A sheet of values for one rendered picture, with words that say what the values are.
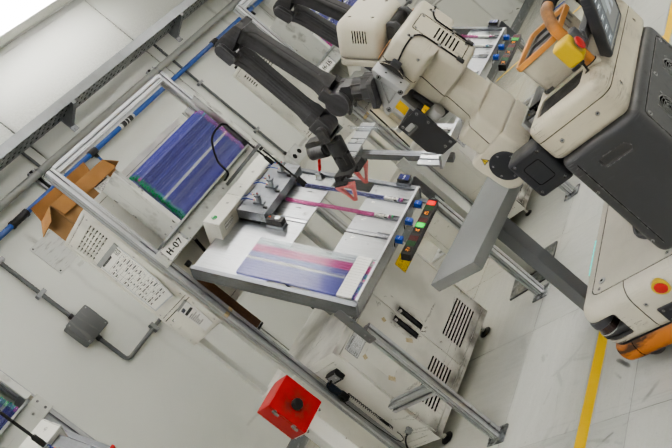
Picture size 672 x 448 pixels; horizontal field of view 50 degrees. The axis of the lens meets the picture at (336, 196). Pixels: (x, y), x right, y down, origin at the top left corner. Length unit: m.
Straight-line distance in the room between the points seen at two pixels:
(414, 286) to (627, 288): 1.22
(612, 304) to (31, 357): 3.00
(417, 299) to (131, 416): 1.82
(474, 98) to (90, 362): 2.78
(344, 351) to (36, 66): 3.06
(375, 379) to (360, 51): 1.34
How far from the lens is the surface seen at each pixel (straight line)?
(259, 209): 3.01
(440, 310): 3.27
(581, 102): 1.93
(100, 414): 4.22
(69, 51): 5.28
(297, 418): 2.50
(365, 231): 2.89
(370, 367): 2.94
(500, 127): 2.21
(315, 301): 2.67
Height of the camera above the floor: 1.32
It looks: 7 degrees down
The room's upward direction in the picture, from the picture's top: 50 degrees counter-clockwise
